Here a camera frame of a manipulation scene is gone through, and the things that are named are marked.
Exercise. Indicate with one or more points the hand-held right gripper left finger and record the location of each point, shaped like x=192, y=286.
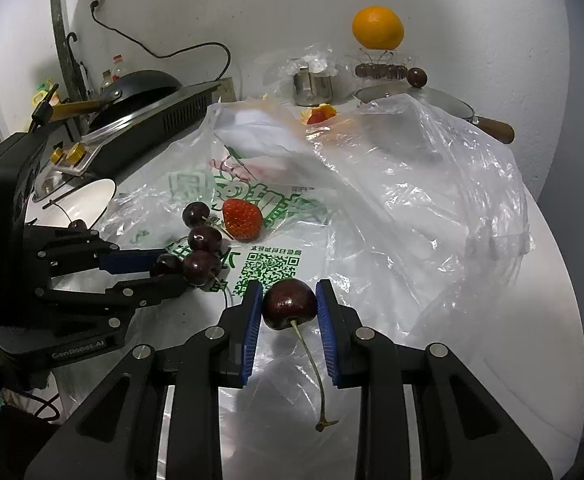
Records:
x=249, y=330

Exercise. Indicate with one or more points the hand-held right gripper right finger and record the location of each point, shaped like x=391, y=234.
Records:
x=329, y=330

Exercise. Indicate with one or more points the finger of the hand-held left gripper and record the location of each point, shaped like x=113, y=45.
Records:
x=147, y=290
x=127, y=260

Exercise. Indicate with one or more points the white plate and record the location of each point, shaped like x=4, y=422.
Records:
x=92, y=200

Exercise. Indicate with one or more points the red strawberry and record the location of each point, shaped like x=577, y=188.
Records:
x=242, y=219

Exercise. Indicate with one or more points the green printed clear plastic bag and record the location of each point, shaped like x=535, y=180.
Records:
x=396, y=210

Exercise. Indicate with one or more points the black chopstick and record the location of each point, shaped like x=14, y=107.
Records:
x=79, y=191

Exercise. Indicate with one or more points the yellow detergent bottle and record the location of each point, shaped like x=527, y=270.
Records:
x=47, y=85

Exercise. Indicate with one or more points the silver induction cooker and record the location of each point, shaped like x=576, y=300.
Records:
x=172, y=115

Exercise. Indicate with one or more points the black umbrella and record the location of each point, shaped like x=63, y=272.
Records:
x=74, y=65

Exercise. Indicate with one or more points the red-capped clear bottle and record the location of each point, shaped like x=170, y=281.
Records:
x=117, y=67

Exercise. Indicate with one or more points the orange peel with red piece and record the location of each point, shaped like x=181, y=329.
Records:
x=319, y=114

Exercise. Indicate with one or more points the steel cup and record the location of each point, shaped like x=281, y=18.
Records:
x=312, y=87

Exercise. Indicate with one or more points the small steel pot with lid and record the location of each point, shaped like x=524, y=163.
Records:
x=406, y=97

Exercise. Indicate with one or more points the row of dark cherries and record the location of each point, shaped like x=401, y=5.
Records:
x=381, y=67

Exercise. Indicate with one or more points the crumpled clear plastic bag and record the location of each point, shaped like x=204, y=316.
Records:
x=317, y=55

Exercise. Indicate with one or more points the whole orange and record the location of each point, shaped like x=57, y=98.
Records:
x=377, y=27

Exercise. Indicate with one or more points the grey wall pipe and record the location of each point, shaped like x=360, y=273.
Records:
x=59, y=25

